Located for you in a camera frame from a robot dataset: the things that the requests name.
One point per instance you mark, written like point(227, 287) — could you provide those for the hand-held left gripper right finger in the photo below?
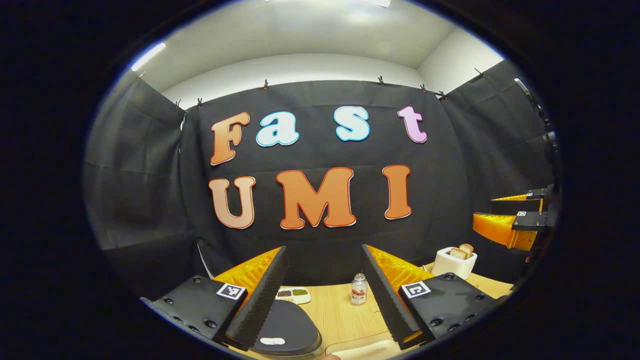
point(390, 305)

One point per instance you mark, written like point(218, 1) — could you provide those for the white divided sauce dish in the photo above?
point(300, 299)

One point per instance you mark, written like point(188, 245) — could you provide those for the white toaster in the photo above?
point(450, 267)

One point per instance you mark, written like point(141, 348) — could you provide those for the clear drink bottle red label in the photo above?
point(359, 295)

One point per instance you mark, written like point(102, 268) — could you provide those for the dark grey rice cooker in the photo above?
point(290, 325)

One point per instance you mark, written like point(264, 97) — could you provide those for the toast bread slice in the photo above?
point(467, 248)
point(457, 253)

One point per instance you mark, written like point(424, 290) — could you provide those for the white rice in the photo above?
point(370, 351)

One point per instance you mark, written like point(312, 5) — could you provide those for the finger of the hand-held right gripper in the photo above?
point(535, 194)
point(500, 227)

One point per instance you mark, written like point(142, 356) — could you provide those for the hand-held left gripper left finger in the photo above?
point(262, 300)

